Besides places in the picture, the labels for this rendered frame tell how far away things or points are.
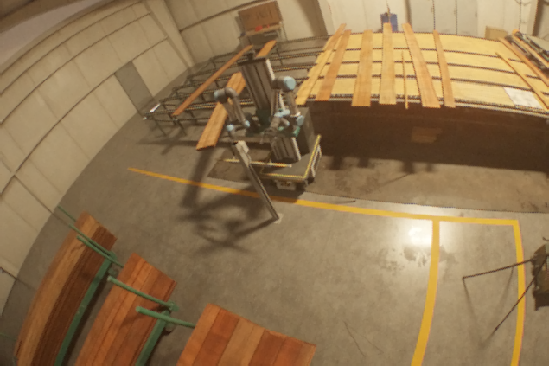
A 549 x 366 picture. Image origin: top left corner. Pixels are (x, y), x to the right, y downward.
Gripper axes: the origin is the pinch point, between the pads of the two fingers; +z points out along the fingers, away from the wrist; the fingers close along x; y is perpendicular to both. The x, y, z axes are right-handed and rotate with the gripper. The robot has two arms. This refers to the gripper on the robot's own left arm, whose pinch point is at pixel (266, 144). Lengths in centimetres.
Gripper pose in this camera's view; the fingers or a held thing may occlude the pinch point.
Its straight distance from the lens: 209.2
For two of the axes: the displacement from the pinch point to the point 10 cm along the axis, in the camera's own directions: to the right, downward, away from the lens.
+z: -3.7, 9.3, -0.7
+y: -5.1, -2.6, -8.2
